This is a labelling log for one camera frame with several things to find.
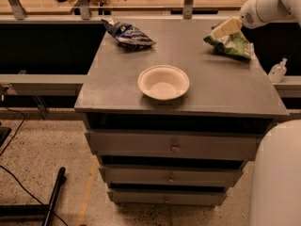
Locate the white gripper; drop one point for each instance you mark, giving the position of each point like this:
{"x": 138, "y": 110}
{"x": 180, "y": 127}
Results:
{"x": 253, "y": 13}

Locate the green jalapeno chip bag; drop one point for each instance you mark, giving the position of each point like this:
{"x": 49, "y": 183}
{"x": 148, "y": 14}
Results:
{"x": 234, "y": 44}

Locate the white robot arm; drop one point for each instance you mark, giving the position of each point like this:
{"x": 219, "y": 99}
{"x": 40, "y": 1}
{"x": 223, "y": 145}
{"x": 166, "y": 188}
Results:
{"x": 276, "y": 183}

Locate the white paper bowl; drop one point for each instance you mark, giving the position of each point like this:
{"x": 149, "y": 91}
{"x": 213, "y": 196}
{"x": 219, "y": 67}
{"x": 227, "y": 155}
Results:
{"x": 163, "y": 82}

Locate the blue chip bag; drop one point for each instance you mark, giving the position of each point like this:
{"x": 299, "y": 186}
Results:
{"x": 127, "y": 34}

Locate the clear sanitizer bottle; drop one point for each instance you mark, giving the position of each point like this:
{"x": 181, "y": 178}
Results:
{"x": 278, "y": 71}

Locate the grey drawer cabinet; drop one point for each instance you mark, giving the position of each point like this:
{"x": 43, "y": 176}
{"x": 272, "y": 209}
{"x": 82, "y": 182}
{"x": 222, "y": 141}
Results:
{"x": 175, "y": 123}

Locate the top grey drawer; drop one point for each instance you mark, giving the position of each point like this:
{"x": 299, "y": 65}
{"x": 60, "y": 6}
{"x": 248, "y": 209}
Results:
{"x": 172, "y": 145}

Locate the grey drawer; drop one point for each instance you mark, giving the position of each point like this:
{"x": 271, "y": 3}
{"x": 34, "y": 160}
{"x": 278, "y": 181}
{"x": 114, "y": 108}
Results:
{"x": 169, "y": 176}
{"x": 175, "y": 197}
{"x": 172, "y": 145}

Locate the middle grey drawer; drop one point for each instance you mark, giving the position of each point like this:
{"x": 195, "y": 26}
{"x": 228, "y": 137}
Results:
{"x": 169, "y": 176}

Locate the bottom grey drawer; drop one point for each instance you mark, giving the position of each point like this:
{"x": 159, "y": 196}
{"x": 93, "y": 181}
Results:
{"x": 175, "y": 197}

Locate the wooden background workbench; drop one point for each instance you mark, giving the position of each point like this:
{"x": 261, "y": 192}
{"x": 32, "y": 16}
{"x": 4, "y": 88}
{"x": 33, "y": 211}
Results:
{"x": 53, "y": 7}

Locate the black stand leg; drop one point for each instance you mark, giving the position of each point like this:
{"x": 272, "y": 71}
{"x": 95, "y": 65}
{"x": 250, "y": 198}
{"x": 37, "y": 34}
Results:
{"x": 43, "y": 212}

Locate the grey metal side rail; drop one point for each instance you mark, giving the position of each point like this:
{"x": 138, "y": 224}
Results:
{"x": 43, "y": 84}

